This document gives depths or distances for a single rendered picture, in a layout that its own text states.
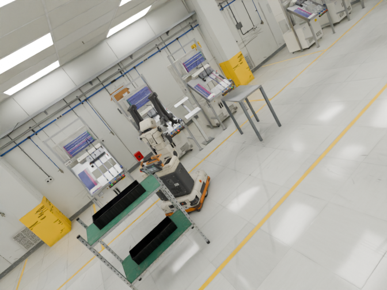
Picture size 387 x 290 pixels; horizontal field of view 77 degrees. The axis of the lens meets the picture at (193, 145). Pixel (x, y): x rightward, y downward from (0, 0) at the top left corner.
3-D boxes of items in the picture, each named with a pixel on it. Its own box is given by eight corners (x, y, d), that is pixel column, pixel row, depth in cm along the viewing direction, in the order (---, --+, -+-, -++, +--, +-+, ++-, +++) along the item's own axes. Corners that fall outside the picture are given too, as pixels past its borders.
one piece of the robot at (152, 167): (167, 171, 323) (156, 163, 308) (148, 178, 340) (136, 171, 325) (168, 163, 329) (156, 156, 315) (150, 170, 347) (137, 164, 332)
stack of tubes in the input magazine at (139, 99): (155, 96, 501) (147, 85, 491) (135, 111, 486) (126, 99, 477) (153, 97, 512) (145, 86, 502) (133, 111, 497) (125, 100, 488)
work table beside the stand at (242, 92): (261, 141, 402) (238, 100, 374) (241, 134, 467) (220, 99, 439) (281, 125, 408) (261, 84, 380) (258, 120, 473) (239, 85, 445)
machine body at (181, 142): (194, 148, 537) (179, 126, 516) (170, 169, 518) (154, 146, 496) (182, 145, 596) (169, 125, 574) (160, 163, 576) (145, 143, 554)
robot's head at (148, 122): (150, 126, 336) (148, 116, 341) (139, 132, 347) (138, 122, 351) (157, 128, 348) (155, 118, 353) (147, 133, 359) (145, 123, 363)
